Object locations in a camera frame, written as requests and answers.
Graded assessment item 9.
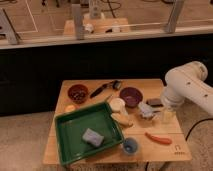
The left grey metal post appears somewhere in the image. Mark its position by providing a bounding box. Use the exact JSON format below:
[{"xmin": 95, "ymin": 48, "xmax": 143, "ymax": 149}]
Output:
[{"xmin": 0, "ymin": 8, "xmax": 19, "ymax": 45}]

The purple bowl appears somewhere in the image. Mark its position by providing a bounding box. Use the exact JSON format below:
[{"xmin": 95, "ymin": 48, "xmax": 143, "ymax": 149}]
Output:
[{"xmin": 119, "ymin": 87, "xmax": 143, "ymax": 108}]

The dark grapes bunch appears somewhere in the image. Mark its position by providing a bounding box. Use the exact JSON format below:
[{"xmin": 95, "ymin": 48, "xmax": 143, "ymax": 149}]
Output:
[{"xmin": 73, "ymin": 91, "xmax": 86, "ymax": 101}]

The right grey metal post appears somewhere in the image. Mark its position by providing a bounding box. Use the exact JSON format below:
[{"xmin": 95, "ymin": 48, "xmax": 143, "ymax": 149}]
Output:
[{"xmin": 165, "ymin": 0, "xmax": 185, "ymax": 33}]

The grey metal post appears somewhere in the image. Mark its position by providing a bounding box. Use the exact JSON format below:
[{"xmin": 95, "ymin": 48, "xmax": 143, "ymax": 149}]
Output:
[
  {"xmin": 71, "ymin": 4, "xmax": 84, "ymax": 40},
  {"xmin": 165, "ymin": 0, "xmax": 185, "ymax": 33},
  {"xmin": 0, "ymin": 8, "xmax": 19, "ymax": 45}
]

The small blue cup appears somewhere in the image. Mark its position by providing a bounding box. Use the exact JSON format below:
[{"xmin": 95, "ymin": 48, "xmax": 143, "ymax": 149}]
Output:
[{"xmin": 122, "ymin": 137, "xmax": 139, "ymax": 155}]

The grey blue sponge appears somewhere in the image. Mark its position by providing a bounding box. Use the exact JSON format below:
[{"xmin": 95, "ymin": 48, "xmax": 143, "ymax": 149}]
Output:
[{"xmin": 82, "ymin": 128, "xmax": 104, "ymax": 147}]

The grey crumpled cloth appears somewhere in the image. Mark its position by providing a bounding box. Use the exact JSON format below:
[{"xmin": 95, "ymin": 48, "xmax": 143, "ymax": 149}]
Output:
[{"xmin": 138, "ymin": 102, "xmax": 154, "ymax": 119}]

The black power cable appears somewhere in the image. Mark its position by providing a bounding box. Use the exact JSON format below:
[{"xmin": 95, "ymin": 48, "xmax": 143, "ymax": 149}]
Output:
[{"xmin": 185, "ymin": 117, "xmax": 213, "ymax": 141}]

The small orange round fruit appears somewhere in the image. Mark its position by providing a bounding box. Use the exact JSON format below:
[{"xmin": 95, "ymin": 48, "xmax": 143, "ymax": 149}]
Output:
[{"xmin": 65, "ymin": 105, "xmax": 76, "ymax": 112}]

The middle grey metal post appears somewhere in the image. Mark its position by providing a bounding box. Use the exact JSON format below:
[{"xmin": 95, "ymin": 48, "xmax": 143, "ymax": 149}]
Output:
[{"xmin": 71, "ymin": 4, "xmax": 84, "ymax": 40}]

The dark red bowl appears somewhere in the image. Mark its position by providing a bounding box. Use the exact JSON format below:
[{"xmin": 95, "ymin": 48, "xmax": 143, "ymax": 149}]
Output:
[{"xmin": 68, "ymin": 84, "xmax": 89, "ymax": 104}]

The orange carrot toy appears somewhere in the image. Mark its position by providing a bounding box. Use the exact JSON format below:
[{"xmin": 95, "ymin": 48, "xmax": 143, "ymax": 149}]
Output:
[{"xmin": 145, "ymin": 132, "xmax": 172, "ymax": 145}]

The white round lid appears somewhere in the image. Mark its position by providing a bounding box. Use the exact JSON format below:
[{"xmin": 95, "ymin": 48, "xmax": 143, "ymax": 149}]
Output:
[{"xmin": 109, "ymin": 98, "xmax": 125, "ymax": 113}]

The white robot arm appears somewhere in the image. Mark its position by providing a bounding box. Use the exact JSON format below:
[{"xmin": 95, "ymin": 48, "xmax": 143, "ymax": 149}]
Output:
[{"xmin": 160, "ymin": 61, "xmax": 213, "ymax": 124}]

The yellow banana toy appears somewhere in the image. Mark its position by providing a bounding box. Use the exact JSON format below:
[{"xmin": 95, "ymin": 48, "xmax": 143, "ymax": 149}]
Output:
[{"xmin": 111, "ymin": 113, "xmax": 133, "ymax": 127}]

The green plastic tray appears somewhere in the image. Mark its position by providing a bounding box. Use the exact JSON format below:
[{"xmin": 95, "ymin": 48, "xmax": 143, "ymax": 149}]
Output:
[{"xmin": 55, "ymin": 102, "xmax": 124, "ymax": 166}]

